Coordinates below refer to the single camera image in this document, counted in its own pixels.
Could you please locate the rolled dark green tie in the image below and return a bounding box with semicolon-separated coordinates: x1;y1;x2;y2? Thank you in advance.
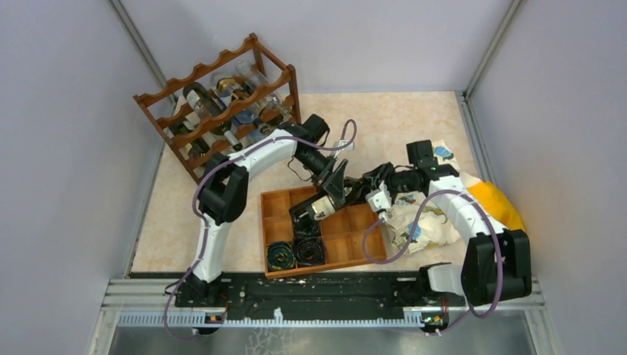
265;241;296;271

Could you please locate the dinosaur print white cloth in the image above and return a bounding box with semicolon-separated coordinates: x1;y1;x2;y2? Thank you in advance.
382;141;471;256

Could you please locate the purple cable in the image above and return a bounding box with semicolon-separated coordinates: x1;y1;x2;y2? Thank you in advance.
163;118;358;342
361;189;504;337

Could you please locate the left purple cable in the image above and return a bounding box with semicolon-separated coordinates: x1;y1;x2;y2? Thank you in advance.
163;118;358;342

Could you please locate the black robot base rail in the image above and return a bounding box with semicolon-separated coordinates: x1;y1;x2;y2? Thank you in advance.
105;266;545;337

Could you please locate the dark wine bottle grey label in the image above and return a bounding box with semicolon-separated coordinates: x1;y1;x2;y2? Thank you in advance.
183;82;243;152

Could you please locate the clear glass bottle back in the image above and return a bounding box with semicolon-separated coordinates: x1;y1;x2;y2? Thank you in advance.
236;60;284;110

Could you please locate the yellow cloth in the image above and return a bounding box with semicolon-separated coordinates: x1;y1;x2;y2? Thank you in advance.
467;181;526;231

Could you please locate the brown wooden wine rack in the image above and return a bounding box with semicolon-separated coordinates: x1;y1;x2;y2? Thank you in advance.
134;33;301;183

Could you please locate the dark wine bottle beige label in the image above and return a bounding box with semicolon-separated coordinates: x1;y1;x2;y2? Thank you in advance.
248;92;291;126

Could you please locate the rolled dark blue tie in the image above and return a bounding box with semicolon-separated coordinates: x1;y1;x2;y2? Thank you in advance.
292;237;327;267

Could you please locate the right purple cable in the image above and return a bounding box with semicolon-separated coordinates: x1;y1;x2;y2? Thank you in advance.
361;189;504;337

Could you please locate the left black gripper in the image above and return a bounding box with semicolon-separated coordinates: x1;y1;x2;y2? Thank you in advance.
295;146;348;203

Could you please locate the blue square glass bottle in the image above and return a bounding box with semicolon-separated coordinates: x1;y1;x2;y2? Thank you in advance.
217;95;262;126

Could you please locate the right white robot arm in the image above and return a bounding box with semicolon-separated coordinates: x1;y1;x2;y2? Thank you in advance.
348;140;532;306

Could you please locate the wooden compartment tray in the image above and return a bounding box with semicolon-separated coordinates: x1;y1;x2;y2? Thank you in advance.
260;186;376;279

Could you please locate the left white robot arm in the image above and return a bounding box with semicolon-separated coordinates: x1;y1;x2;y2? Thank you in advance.
185;115;357;306

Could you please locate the dark green wine bottle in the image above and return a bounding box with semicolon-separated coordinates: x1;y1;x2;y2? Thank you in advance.
169;120;211;178

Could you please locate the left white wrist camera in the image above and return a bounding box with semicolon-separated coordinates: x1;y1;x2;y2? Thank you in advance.
330;140;355;158

